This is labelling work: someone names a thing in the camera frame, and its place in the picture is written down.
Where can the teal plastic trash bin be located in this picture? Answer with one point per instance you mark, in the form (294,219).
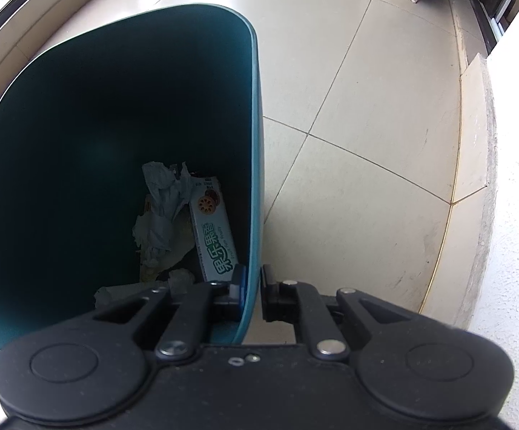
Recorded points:
(84,121)

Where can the crumpled white tissue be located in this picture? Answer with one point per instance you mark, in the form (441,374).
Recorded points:
(163,206)

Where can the pale yellow wrapper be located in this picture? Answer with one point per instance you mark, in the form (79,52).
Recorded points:
(172,251)

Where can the dark sliding door frame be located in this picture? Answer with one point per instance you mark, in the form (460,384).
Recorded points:
(492,0)

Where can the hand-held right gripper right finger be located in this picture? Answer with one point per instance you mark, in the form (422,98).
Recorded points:
(270,298)

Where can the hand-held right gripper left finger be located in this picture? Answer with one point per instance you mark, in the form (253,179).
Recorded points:
(241,289)

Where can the white green biscuit box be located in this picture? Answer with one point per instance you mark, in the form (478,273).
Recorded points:
(212,233)

